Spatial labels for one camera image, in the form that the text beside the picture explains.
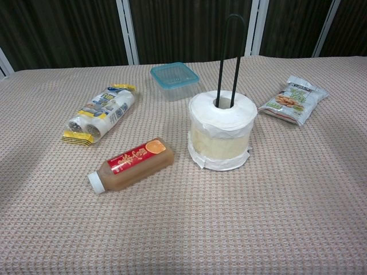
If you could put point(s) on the orange juice bottle red label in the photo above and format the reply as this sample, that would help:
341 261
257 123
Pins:
134 163

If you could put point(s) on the beige cloth-covered table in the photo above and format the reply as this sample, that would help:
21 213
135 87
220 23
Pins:
183 217

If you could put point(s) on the dark slatted partition panel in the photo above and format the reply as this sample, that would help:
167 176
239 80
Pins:
349 28
189 28
57 31
292 27

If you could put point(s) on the black metal paper stand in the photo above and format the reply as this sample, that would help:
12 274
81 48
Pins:
220 74

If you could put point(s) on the white partition frame post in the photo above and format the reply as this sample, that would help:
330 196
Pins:
325 31
128 31
4 64
255 28

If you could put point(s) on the white yellow snack bag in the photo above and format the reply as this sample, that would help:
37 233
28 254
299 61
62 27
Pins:
106 109

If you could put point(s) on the white toilet paper roll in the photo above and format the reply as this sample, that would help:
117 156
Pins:
222 120

